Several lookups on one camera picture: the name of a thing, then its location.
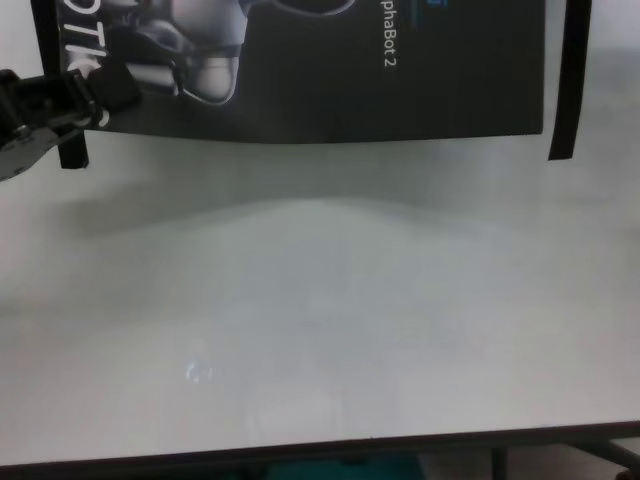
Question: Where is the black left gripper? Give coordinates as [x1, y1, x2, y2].
[0, 62, 143, 184]

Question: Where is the black robot print poster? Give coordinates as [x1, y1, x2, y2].
[57, 0, 546, 146]

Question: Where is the black tape strip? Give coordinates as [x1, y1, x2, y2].
[30, 0, 91, 171]
[546, 0, 593, 162]

